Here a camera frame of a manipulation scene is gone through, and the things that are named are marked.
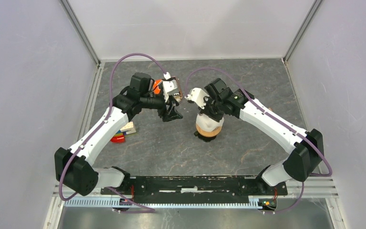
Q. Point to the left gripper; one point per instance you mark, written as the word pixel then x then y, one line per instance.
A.
pixel 171 114

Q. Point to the colourful block stack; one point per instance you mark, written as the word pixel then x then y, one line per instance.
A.
pixel 128 129

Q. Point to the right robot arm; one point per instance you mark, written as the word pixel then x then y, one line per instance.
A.
pixel 305 148

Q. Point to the white paper filter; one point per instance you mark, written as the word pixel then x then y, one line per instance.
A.
pixel 204 120

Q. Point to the coffee filter box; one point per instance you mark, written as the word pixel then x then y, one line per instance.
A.
pixel 158 89

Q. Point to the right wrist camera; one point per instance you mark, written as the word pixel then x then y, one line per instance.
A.
pixel 197 96

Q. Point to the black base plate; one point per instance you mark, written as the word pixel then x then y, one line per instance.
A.
pixel 197 189

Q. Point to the wooden ring holder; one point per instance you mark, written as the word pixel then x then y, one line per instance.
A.
pixel 208 131

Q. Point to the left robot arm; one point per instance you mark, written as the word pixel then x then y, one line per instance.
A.
pixel 73 165

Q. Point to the aluminium frame rail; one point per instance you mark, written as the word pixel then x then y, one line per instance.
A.
pixel 56 204

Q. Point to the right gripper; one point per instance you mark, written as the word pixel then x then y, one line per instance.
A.
pixel 206 112

